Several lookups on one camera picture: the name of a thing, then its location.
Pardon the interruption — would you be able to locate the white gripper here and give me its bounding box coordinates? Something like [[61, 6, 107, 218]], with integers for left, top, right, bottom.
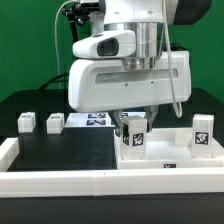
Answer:
[[67, 49, 193, 138]]

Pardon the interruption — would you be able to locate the white square tabletop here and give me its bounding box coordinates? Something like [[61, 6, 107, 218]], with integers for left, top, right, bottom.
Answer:
[[114, 128, 224, 169]]

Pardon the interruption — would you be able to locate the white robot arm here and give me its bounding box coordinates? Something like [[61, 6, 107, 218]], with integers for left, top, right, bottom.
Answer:
[[68, 0, 212, 136]]

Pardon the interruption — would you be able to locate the white AprilTag base sheet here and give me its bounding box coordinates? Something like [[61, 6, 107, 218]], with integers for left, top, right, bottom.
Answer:
[[65, 111, 147, 128]]

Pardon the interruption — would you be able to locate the white U-shaped obstacle fence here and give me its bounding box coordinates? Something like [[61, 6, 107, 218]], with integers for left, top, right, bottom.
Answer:
[[0, 138, 224, 198]]

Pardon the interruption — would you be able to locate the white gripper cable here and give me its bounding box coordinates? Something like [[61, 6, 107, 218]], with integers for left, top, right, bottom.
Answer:
[[161, 0, 184, 118]]

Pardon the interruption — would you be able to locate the black cable bundle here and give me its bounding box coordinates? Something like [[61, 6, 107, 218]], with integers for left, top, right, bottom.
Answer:
[[38, 73, 70, 92]]

